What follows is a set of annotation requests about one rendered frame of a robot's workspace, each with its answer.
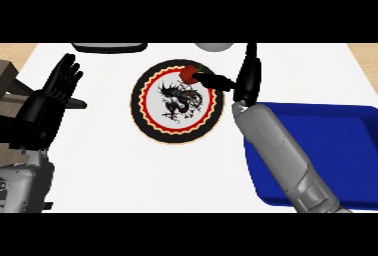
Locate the grey round object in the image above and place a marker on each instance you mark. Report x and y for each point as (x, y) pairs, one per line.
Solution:
(214, 47)

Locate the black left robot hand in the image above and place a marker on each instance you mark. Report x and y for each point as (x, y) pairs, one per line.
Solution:
(41, 106)

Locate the black-rimmed grey object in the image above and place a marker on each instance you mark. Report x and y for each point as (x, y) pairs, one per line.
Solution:
(109, 47)

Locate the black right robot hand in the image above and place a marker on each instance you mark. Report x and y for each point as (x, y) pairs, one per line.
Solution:
(248, 78)

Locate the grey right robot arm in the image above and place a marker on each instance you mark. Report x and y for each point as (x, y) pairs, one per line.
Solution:
(282, 156)

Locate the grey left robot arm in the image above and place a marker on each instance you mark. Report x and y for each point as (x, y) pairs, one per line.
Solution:
(22, 180)

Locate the black-rimmed dragon print plate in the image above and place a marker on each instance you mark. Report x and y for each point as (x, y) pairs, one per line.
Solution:
(174, 100)

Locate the blue tray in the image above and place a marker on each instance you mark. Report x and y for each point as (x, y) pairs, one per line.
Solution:
(325, 150)

